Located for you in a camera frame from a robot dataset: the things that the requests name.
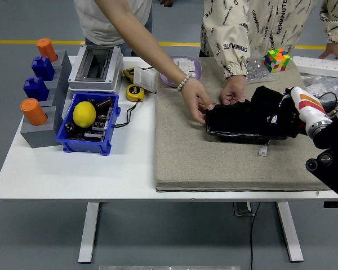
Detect person's right hand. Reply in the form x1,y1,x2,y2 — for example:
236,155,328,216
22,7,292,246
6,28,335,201
219,75,248,105

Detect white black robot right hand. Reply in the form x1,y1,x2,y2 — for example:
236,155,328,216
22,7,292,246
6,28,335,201
265,86,328,127

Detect person's hand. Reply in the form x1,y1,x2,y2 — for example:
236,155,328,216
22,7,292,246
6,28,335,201
180,77,217,124

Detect black panel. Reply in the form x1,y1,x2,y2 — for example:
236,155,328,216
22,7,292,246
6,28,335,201
204,100,290,146

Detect white power strip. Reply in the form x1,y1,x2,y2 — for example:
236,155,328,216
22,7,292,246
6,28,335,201
292,56,338,79

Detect clear plastic bags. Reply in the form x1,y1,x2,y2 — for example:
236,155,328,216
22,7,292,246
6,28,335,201
301,72,338,96

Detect clear bag of metal nuts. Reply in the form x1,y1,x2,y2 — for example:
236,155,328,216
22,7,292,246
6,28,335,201
245,52,274,85

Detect purple plate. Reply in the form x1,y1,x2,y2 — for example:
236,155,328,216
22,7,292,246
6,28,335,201
159,55,203,88

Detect stack of white switches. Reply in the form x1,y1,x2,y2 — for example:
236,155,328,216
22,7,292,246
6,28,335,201
176,57,197,79

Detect colourful puzzle cube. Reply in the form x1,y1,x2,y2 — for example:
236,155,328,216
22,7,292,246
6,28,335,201
263,47,291,74

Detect yellow tape measure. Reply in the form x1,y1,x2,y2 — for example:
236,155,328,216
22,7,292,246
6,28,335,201
123,66,139,83
125,83,145,102

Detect beige mat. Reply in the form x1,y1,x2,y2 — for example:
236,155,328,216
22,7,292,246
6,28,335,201
154,57,338,193

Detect dark circuit board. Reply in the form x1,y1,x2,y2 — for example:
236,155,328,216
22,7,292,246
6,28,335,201
64,97,115,142

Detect yellow lemon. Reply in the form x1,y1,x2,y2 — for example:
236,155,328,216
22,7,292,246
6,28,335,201
73,101,97,129

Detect grey table control box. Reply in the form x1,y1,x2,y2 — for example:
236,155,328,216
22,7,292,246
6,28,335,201
233,201,256,217

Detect blue plastic bin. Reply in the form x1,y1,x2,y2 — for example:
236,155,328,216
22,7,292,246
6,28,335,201
55,91,121,156

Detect white table leg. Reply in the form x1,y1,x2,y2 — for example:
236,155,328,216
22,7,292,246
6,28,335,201
275,201,304,263
78,201,100,264

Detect blue block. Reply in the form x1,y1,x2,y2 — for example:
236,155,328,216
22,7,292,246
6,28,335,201
31,55,56,82
23,76,50,102

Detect orange cylinder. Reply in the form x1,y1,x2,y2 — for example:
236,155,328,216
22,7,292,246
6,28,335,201
36,38,59,63
20,98,48,127

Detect grey stepped block holder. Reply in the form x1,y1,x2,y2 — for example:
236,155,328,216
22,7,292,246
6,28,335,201
20,49,73,149

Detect beaded bracelet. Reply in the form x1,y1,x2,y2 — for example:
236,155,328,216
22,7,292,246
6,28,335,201
176,72,193,92

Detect white wall switch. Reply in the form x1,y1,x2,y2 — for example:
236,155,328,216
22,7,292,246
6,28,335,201
133,67,158,94

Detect thin black cable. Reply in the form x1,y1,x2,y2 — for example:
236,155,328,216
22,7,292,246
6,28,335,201
112,100,143,129

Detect grey white electrical enclosure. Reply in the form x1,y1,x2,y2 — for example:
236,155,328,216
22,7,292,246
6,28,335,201
67,45,124,93

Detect black power cable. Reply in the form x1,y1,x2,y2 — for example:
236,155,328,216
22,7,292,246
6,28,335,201
249,201,262,270

